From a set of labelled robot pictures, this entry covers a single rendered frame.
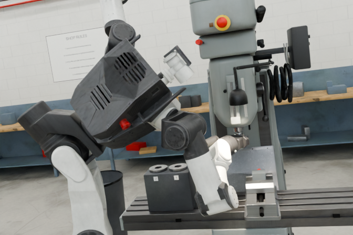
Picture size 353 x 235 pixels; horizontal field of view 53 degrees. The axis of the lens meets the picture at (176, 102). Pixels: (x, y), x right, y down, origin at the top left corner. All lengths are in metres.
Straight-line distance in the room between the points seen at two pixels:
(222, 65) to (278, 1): 4.39
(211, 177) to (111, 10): 0.74
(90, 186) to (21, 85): 6.01
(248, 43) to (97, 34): 5.07
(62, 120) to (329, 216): 1.16
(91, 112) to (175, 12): 4.91
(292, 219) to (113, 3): 1.18
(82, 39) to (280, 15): 3.37
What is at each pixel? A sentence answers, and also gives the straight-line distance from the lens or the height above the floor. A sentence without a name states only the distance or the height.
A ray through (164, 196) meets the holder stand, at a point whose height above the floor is 1.01.
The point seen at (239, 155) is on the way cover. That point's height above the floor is 1.06.
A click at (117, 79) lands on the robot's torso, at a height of 1.61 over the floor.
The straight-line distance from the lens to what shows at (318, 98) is 5.12.
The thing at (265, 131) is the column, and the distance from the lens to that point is 2.04.
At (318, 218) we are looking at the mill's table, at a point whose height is 0.90.
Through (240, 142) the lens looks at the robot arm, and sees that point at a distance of 1.58.
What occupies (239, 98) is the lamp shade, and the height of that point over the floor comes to 1.47.
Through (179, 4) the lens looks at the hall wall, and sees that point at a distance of 5.99.
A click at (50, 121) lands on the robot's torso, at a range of 1.28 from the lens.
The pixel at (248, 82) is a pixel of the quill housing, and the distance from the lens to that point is 1.55.
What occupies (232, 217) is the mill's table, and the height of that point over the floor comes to 0.90.
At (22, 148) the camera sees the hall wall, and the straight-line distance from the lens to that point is 7.47.
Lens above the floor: 1.64
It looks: 7 degrees down
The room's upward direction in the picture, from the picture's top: 8 degrees counter-clockwise
